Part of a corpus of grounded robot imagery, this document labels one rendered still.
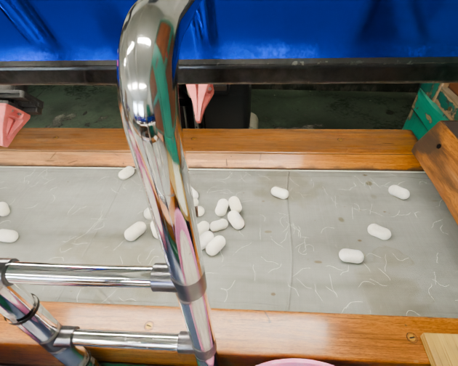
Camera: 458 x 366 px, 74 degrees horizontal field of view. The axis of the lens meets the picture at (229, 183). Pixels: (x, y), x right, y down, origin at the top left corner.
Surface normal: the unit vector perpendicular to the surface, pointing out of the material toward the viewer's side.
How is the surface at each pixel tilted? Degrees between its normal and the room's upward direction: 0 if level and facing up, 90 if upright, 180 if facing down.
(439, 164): 67
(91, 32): 58
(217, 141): 0
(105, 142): 0
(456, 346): 0
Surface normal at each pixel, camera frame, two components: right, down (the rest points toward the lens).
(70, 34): -0.07, 0.19
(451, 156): -0.93, -0.29
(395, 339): -0.03, -0.73
